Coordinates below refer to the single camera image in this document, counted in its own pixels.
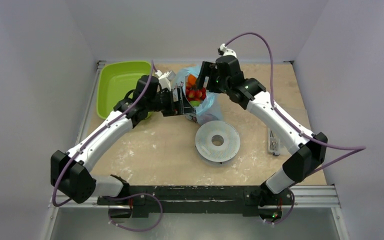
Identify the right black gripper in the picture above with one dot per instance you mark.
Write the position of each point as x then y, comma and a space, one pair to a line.
206, 72

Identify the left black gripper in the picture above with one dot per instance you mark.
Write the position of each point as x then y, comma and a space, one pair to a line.
185, 107

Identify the red fake fruits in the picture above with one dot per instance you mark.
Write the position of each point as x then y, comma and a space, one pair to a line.
192, 92

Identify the blue plastic bag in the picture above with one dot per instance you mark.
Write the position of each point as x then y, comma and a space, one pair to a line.
209, 109

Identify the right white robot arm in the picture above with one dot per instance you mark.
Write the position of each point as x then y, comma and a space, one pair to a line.
308, 150

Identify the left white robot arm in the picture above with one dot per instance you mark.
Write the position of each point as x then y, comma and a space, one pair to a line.
70, 171

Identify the green fake fruit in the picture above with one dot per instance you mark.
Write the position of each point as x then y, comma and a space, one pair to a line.
195, 103

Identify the white perforated filament spool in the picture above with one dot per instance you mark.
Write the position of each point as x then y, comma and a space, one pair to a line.
217, 142

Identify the green plastic tub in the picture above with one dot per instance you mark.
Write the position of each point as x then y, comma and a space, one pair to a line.
115, 80

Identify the clear plastic screw box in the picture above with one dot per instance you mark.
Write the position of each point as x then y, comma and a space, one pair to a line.
274, 143

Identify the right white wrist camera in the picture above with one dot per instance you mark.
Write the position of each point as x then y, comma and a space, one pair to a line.
223, 50

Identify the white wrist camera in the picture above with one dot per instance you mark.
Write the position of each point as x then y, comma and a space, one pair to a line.
223, 50
165, 78

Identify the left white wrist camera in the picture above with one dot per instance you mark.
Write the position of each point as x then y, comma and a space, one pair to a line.
165, 78

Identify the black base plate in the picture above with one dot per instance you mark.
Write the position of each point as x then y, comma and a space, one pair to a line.
247, 200

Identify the aluminium frame rail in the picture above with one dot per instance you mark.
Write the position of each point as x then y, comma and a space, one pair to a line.
306, 196

